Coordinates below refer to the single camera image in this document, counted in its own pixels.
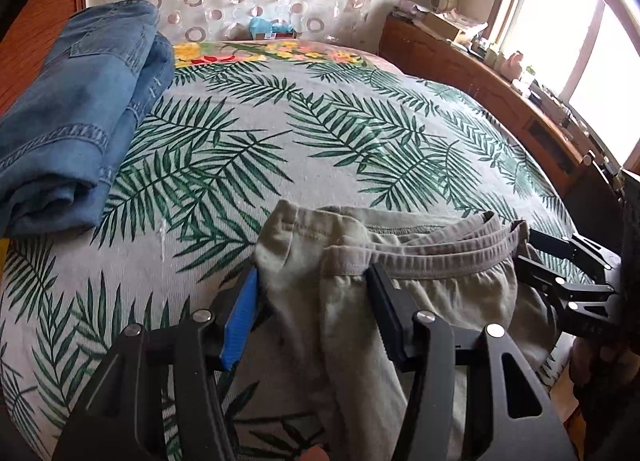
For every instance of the cardboard box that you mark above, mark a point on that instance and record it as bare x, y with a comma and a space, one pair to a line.
440, 25

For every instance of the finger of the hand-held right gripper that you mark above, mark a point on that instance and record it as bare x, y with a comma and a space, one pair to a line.
560, 248
550, 281

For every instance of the blue jeans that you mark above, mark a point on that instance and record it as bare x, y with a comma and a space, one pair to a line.
75, 106

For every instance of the wooden headboard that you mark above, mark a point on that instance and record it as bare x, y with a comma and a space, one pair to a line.
40, 26

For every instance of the leaf print bed sheet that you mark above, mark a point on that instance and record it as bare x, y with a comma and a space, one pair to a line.
325, 141

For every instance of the blue plastic bag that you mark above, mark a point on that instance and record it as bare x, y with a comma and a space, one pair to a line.
262, 28

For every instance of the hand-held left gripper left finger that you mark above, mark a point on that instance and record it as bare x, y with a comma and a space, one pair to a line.
240, 326

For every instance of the person's left hand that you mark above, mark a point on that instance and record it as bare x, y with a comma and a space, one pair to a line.
316, 454

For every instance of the pink toy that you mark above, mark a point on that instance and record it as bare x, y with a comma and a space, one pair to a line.
512, 65

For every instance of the window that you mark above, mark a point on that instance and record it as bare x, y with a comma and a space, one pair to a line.
560, 41

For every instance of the dark side table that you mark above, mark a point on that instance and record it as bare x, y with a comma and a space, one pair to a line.
590, 201

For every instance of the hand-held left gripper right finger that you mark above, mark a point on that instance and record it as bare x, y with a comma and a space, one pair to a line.
390, 311

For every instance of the person's right hand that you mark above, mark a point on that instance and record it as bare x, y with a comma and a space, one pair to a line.
582, 361

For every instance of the wooden cabinet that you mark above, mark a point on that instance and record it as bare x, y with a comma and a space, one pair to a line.
450, 66

